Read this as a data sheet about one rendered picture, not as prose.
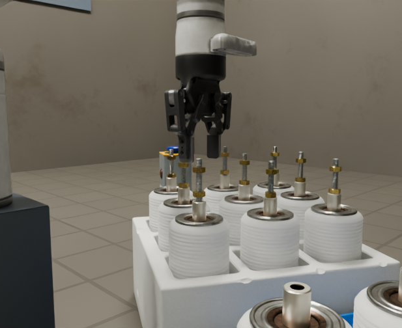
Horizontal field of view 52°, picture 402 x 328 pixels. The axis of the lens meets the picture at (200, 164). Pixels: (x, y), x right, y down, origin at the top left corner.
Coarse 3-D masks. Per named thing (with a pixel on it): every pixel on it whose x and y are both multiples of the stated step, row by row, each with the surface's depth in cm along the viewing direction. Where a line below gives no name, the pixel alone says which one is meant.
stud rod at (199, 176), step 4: (196, 160) 62; (200, 160) 62; (196, 164) 63; (200, 164) 62; (196, 176) 63; (200, 176) 63; (196, 180) 63; (200, 180) 63; (196, 184) 63; (200, 184) 63; (196, 188) 63; (200, 188) 63; (196, 200) 63; (200, 200) 63
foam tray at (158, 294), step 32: (160, 256) 68; (384, 256) 68; (160, 288) 56; (192, 288) 57; (224, 288) 58; (256, 288) 59; (320, 288) 62; (352, 288) 64; (160, 320) 56; (192, 320) 57; (224, 320) 59
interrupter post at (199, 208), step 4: (204, 200) 64; (192, 204) 63; (196, 204) 63; (200, 204) 63; (204, 204) 63; (192, 208) 63; (196, 208) 63; (200, 208) 63; (204, 208) 63; (192, 212) 63; (196, 212) 63; (200, 212) 63; (204, 212) 63; (192, 216) 64; (196, 216) 63; (200, 216) 63; (204, 216) 63; (192, 220) 64; (196, 220) 63; (200, 220) 63; (204, 220) 63
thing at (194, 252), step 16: (176, 224) 62; (224, 224) 62; (176, 240) 61; (192, 240) 60; (208, 240) 60; (224, 240) 62; (176, 256) 61; (192, 256) 60; (208, 256) 60; (224, 256) 62; (176, 272) 62; (192, 272) 60; (208, 272) 60; (224, 272) 62
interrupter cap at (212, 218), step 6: (180, 216) 65; (186, 216) 65; (210, 216) 65; (216, 216) 65; (180, 222) 61; (186, 222) 62; (192, 222) 61; (198, 222) 61; (204, 222) 61; (210, 222) 62; (216, 222) 61
